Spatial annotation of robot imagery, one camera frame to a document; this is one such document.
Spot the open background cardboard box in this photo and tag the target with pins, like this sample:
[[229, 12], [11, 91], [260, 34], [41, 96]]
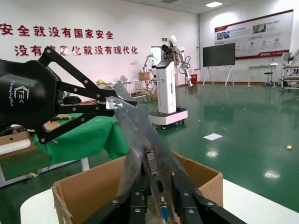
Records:
[[143, 76]]

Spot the white table frame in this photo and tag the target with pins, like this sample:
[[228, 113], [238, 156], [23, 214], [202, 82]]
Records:
[[85, 164]]

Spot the white black humanoid robot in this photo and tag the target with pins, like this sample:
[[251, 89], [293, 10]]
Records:
[[290, 57]]

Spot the black display screen on stand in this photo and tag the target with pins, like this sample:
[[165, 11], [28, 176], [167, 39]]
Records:
[[218, 54]]

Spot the green table cloth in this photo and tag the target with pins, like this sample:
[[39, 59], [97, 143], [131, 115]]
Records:
[[88, 137]]

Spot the red box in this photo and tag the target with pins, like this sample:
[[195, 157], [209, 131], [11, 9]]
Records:
[[194, 79]]

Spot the small yellow scrap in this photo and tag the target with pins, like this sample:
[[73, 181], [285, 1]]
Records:
[[289, 147]]

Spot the small white desk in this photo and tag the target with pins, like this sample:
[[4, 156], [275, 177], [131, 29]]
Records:
[[261, 66]]

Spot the white wall conduit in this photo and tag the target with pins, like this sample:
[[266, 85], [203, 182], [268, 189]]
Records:
[[199, 42]]

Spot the ceiling light panel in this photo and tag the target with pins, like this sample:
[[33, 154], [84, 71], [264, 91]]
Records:
[[213, 3]]

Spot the white mobile robot tower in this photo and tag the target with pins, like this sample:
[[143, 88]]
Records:
[[167, 88]]

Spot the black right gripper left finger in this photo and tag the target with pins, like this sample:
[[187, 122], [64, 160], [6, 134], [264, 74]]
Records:
[[137, 210]]

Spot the brown cardboard box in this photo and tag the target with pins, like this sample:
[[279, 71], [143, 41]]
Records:
[[93, 186]]

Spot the white tube workbench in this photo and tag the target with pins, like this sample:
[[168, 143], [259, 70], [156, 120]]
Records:
[[290, 67]]

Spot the graphics card silver bracket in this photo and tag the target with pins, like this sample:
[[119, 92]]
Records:
[[153, 161]]

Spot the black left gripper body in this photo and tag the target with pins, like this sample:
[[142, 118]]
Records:
[[25, 98]]

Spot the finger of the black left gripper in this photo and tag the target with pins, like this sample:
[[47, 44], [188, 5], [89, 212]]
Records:
[[93, 87], [88, 109]]

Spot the black stool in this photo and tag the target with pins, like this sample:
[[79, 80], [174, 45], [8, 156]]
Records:
[[269, 73]]

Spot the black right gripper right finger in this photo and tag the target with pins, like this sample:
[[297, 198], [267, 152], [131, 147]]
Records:
[[191, 212]]

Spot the white paper sheet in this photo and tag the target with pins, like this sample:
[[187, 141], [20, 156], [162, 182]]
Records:
[[212, 136]]

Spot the silver antistatic bag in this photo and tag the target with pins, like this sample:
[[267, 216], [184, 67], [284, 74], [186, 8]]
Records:
[[137, 126]]

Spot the wall poster two photos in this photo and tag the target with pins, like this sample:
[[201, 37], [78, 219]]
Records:
[[257, 35]]

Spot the cardboard tray white foam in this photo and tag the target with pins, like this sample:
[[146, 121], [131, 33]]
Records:
[[14, 142]]

